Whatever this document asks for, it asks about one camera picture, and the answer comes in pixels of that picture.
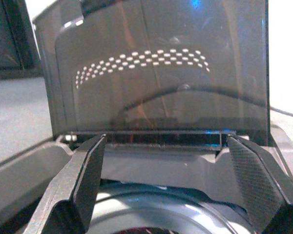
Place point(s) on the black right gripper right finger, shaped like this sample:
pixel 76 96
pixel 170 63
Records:
pixel 256 180

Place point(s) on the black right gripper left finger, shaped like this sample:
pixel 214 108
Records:
pixel 84 180

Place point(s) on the dark tinted washer lid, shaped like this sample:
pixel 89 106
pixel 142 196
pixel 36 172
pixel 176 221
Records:
pixel 161 73

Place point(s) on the grey top-load washing machine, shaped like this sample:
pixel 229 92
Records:
pixel 22 168

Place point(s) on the dark framed panel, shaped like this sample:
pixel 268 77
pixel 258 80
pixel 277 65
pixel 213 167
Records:
pixel 9 36

